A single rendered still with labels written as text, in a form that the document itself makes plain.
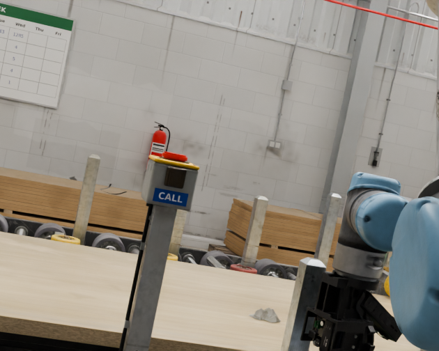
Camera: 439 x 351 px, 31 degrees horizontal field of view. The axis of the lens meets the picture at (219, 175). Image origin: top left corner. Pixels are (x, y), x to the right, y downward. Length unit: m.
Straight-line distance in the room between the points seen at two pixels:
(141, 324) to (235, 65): 7.44
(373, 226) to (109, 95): 7.35
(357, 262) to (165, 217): 0.30
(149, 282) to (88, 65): 7.12
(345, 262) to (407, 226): 0.54
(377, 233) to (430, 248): 0.46
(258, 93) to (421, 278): 8.10
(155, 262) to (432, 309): 0.69
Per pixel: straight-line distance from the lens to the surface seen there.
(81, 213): 2.29
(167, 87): 8.41
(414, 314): 0.61
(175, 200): 1.19
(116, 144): 8.34
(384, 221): 1.04
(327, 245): 2.46
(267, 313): 1.74
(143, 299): 1.23
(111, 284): 1.76
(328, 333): 1.17
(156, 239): 1.21
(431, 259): 0.58
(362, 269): 1.17
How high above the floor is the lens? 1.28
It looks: 3 degrees down
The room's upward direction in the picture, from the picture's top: 12 degrees clockwise
